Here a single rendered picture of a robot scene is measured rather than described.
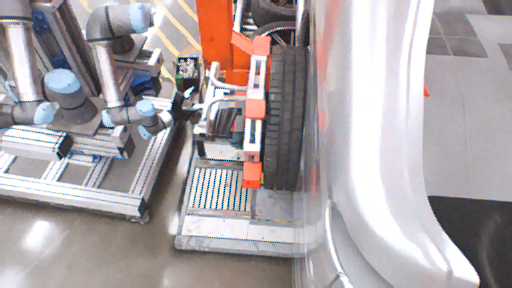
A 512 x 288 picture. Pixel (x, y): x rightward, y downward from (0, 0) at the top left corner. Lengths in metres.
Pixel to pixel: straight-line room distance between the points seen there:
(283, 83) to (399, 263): 0.94
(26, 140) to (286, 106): 1.24
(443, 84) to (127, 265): 1.89
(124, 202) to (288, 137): 1.20
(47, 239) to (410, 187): 2.26
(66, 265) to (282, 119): 1.61
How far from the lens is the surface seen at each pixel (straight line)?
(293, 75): 1.47
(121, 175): 2.42
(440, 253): 0.64
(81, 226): 2.58
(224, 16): 1.98
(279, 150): 1.44
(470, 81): 1.88
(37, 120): 1.55
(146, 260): 2.37
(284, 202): 2.20
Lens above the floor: 2.17
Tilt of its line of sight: 54 degrees down
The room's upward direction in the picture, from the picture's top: 2 degrees clockwise
